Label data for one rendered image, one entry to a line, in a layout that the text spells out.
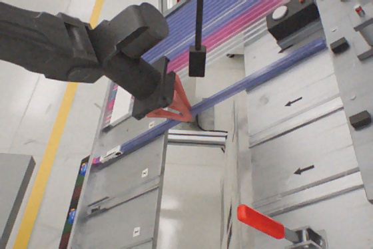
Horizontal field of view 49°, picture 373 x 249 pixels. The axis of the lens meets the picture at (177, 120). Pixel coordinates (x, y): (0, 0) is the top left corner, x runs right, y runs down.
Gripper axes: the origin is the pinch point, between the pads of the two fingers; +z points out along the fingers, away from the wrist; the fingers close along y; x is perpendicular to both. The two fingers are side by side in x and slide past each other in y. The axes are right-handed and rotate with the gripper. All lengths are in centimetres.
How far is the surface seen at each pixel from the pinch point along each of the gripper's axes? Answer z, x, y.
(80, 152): 34, 96, 52
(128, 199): 0.5, 13.2, -12.1
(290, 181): 1.0, -17.4, -19.3
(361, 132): -4.9, -28.5, -20.8
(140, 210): 0.8, 10.0, -15.0
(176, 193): 63, 65, 34
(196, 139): 44, 38, 38
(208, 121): 71, 56, 71
